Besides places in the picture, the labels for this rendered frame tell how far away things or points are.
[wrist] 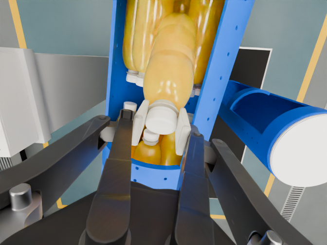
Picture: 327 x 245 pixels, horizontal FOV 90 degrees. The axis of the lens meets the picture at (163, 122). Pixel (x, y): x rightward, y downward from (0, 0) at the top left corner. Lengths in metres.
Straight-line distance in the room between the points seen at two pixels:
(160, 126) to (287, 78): 1.70
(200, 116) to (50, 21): 1.64
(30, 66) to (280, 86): 1.76
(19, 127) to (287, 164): 0.88
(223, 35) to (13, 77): 0.58
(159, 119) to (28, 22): 1.80
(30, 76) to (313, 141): 0.92
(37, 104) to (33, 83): 0.07
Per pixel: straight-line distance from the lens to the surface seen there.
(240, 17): 0.35
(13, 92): 0.66
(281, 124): 0.67
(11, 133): 0.66
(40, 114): 0.71
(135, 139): 0.16
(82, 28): 1.69
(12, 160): 2.23
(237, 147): 1.70
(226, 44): 0.33
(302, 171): 0.76
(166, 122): 0.19
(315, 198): 2.74
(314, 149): 0.73
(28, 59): 0.68
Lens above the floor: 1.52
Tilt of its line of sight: 69 degrees down
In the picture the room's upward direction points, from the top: 175 degrees counter-clockwise
